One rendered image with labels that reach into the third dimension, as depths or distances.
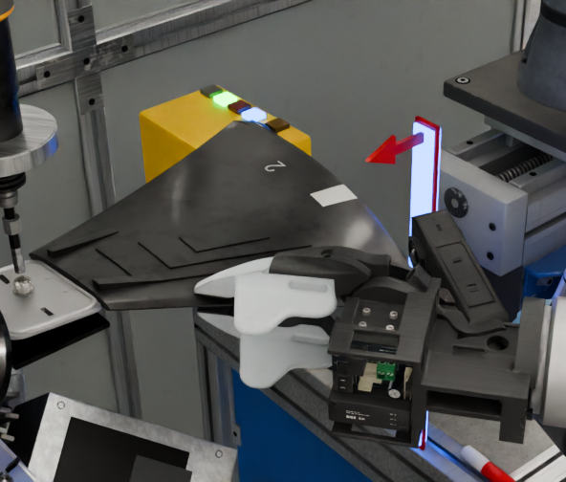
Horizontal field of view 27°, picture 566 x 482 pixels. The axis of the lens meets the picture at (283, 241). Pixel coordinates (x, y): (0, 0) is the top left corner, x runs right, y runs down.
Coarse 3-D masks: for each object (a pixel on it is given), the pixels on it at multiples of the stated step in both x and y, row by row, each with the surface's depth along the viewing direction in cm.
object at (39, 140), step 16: (32, 112) 70; (32, 128) 68; (48, 128) 68; (0, 144) 67; (16, 144) 67; (32, 144) 67; (48, 144) 67; (0, 160) 65; (16, 160) 66; (32, 160) 66; (0, 176) 66
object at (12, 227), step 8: (8, 208) 71; (8, 216) 71; (16, 216) 71; (8, 224) 71; (16, 224) 71; (8, 232) 71; (16, 232) 71; (16, 240) 72; (16, 248) 72; (16, 256) 73; (16, 264) 73; (24, 264) 73; (16, 272) 73; (24, 272) 73
